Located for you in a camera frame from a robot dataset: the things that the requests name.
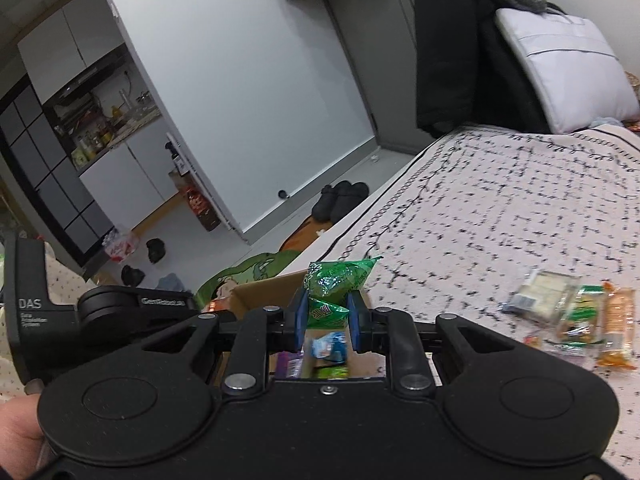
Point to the pack of water bottles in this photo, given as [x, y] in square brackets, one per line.
[120, 246]

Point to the range hood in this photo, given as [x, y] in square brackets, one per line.
[80, 85]

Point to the blue jeans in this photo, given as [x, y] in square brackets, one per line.
[172, 281]

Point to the green label cracker packet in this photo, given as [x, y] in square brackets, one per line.
[582, 312]

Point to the brown soda bottle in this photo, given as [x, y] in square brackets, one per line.
[200, 207]

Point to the black and white printed blanket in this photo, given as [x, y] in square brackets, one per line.
[500, 200]

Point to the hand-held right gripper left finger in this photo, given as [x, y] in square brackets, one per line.
[301, 320]

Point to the white wall cabinets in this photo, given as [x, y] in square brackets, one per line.
[65, 45]

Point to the person's left hand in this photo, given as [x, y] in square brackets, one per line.
[20, 425]

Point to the purple snack packet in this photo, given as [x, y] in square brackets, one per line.
[289, 364]

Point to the blue snack packet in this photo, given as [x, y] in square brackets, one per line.
[327, 347]

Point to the row of kitchen bottles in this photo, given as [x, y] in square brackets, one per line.
[95, 140]

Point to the narrow white rack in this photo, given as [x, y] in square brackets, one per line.
[210, 185]

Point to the white pillow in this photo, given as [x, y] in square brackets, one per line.
[565, 70]

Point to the red snack bag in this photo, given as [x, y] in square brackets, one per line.
[632, 126]

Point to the orange biscuit stick packet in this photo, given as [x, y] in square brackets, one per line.
[617, 327]

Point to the green triangular snack packet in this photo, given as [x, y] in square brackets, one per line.
[335, 277]

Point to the brown cartoon rug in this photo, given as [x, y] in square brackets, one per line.
[300, 235]

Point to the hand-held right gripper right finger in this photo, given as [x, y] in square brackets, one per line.
[355, 320]

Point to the green cartoon rug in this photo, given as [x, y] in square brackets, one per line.
[255, 270]

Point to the white base cabinets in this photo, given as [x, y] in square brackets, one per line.
[130, 175]

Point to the black shoe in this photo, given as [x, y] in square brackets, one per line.
[156, 250]
[132, 275]

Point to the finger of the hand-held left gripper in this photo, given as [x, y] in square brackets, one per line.
[227, 324]

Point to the black spray bottle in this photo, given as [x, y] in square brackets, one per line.
[175, 154]

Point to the grey door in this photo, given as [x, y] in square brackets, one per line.
[380, 60]

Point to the clear white biscuit packet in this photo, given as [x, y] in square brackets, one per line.
[542, 292]

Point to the black grid cabinet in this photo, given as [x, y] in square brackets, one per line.
[55, 195]

